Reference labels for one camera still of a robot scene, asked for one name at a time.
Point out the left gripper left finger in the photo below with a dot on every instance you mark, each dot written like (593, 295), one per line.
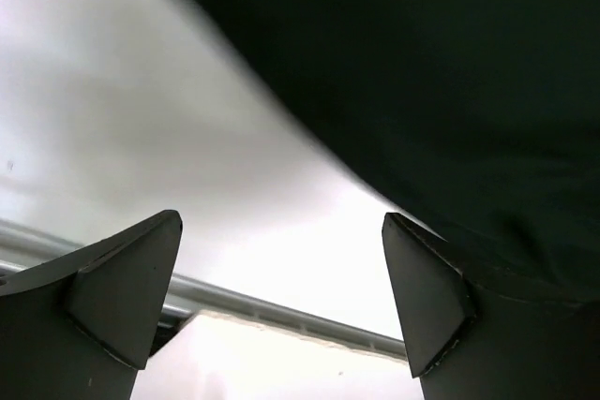
(82, 326)

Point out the black shorts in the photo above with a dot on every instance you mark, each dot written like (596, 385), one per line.
(478, 117)

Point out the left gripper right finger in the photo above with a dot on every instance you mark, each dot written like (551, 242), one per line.
(475, 331)

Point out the aluminium front rail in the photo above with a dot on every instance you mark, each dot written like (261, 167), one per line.
(22, 247)

